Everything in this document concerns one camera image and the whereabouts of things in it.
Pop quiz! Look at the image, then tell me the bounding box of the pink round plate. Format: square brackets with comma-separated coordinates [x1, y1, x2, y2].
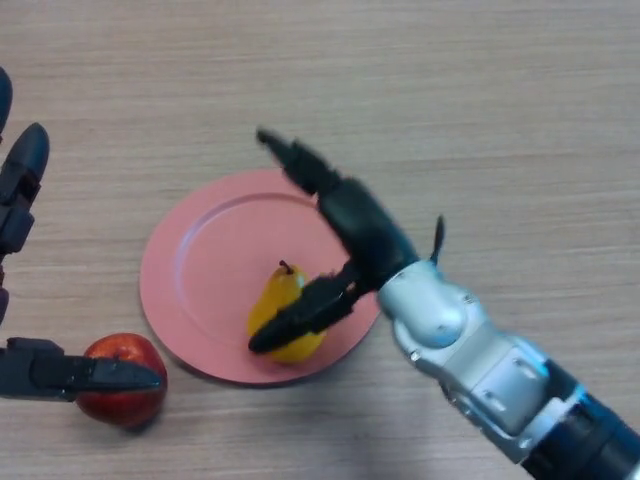
[139, 168, 382, 387]

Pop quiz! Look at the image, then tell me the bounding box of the yellow pear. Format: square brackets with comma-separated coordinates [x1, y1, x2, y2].
[247, 259, 329, 365]

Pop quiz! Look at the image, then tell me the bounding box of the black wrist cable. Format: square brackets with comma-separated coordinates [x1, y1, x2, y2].
[429, 214, 447, 265]

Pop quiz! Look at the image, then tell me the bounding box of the red apple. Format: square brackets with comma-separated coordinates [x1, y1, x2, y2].
[74, 332, 169, 430]

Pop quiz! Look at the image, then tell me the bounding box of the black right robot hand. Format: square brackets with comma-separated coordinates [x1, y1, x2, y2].
[247, 127, 421, 355]

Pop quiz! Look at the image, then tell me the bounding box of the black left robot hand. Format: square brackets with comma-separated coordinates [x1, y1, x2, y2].
[0, 66, 164, 402]

